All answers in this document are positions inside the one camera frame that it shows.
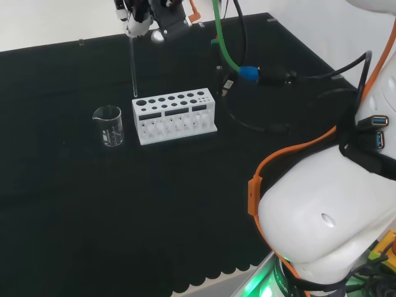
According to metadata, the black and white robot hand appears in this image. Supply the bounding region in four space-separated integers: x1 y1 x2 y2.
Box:
113 0 155 39

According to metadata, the clear glass rod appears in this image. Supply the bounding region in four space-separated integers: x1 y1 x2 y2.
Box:
129 34 139 97

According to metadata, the white test tube rack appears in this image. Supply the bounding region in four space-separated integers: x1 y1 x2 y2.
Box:
131 87 218 146

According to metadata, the clear glass beaker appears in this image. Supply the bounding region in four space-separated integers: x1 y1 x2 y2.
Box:
92 105 125 148

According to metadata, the black bench cloth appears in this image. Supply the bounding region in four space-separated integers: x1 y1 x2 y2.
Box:
0 12 359 295

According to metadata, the green cable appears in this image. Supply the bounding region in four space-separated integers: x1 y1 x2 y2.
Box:
210 0 243 74

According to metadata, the blue cable connector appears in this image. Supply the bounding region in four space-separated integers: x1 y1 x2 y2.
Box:
238 65 260 83

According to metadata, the thin black cable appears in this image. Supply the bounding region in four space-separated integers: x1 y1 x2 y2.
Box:
215 65 293 134

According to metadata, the orange cable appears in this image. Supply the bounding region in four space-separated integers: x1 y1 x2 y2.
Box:
247 24 396 297

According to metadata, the thick black cable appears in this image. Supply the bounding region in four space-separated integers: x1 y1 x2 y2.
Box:
232 0 373 127

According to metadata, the black arm strap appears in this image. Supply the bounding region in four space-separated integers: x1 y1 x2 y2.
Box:
338 123 396 181

